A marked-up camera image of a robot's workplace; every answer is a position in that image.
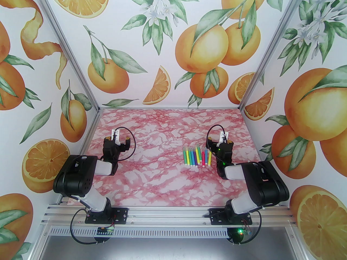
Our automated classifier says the aluminium frame post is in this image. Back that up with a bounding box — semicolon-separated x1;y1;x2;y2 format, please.
32;0;101;112
238;0;307;111

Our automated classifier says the aluminium frame rail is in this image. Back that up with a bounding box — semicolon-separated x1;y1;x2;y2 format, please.
41;203;296;228

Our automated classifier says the white perforated cable tray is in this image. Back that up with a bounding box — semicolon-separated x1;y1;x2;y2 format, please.
45;226;294;238

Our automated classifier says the pink marble pattern mat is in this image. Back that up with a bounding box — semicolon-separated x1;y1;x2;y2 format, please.
66;108;281;207

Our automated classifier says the black round device green light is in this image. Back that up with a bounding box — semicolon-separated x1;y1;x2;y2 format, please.
228;228;244;244

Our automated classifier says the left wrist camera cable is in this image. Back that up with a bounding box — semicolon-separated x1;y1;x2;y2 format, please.
115;127;136;162

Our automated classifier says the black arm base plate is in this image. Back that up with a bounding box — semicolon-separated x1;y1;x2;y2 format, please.
210;208;253;225
85;207;128;224

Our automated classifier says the black base cable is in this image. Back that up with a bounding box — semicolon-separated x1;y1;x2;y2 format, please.
70;209;105;245
244;210;262;243

